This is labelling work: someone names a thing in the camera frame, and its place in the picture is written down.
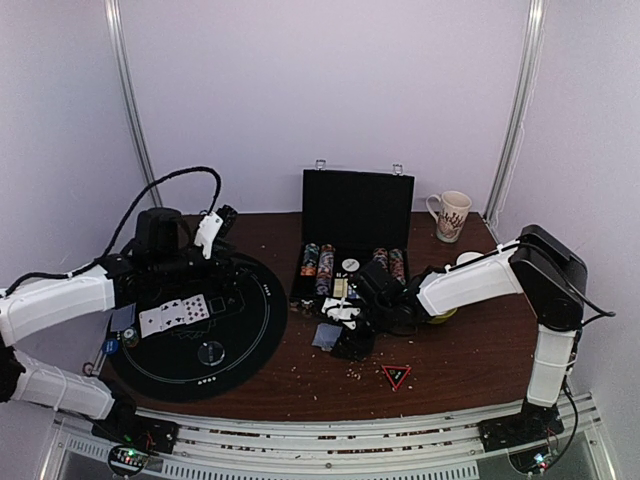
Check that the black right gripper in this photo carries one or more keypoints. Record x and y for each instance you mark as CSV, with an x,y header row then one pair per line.
x,y
355,337

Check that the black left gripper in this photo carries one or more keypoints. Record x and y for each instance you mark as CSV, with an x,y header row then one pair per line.
x,y
213,280

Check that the face-up clubs playing card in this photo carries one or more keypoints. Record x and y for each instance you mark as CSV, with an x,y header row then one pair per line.
x,y
172,314

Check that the face-up red pips card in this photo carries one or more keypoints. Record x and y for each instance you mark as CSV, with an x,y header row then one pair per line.
x,y
196,309

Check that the grey card deck box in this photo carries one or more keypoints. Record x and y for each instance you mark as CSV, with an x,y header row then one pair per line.
x,y
326,336

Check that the face-up ace playing card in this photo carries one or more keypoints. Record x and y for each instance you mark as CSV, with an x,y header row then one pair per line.
x,y
150,322

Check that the blue checkered playing card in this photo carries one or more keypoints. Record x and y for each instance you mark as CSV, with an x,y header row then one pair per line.
x,y
122,318

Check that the black poker chip case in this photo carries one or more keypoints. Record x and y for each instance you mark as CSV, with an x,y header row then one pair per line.
x,y
355,212

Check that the blue small blind button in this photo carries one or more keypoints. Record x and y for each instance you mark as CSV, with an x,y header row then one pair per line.
x,y
110,347

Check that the clear black round button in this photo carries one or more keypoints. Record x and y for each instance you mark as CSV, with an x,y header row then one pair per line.
x,y
211,353

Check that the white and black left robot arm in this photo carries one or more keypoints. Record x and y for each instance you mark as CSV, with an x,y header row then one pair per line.
x,y
39,300

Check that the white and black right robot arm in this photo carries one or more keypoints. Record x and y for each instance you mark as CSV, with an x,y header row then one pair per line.
x,y
535,270

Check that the right outer poker chip row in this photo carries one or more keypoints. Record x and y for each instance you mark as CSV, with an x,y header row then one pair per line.
x,y
396,265

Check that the cream card deck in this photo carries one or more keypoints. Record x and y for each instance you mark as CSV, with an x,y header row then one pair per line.
x,y
340,288

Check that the white dealer button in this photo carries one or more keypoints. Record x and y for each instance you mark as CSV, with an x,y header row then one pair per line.
x,y
350,265

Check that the yellow-green bowl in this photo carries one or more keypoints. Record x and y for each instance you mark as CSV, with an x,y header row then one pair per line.
x,y
440,319

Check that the red and black triangle card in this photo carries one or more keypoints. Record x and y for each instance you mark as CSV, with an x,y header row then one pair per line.
x,y
396,375

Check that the left inner poker chip row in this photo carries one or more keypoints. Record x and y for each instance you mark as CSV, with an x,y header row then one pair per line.
x,y
324,270

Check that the round black poker mat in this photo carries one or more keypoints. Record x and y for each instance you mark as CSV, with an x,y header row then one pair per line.
x,y
249,320

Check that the left outer poker chip row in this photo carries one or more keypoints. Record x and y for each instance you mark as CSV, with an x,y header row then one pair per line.
x,y
310,260

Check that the white and orange bowl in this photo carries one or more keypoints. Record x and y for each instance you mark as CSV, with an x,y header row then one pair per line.
x,y
468,256

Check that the cream patterned mug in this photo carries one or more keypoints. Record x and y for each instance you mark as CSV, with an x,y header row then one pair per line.
x,y
449,211

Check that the left green circuit board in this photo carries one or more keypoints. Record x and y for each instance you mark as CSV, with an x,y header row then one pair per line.
x,y
124,460

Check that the green circuit board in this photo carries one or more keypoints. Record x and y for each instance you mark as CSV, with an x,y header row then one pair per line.
x,y
124,460
536,461

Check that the right green circuit board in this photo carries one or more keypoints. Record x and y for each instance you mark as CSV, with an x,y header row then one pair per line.
x,y
536,461

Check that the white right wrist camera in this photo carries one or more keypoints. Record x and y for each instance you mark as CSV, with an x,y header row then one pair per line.
x,y
341,311

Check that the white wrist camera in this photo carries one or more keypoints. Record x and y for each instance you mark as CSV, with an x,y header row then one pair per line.
x,y
214,226
341,311

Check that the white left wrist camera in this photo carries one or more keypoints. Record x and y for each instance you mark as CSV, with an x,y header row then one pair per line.
x,y
214,226

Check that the aluminium front rail base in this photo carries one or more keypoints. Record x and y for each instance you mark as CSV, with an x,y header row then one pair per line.
x,y
437,446

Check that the left aluminium frame post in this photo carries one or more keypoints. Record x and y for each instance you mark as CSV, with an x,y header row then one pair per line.
x,y
117,36

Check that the aluminium frame post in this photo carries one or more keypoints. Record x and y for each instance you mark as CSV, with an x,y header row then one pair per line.
x,y
117,36
524,88

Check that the right aluminium frame post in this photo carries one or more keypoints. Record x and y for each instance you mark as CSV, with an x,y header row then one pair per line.
x,y
524,88

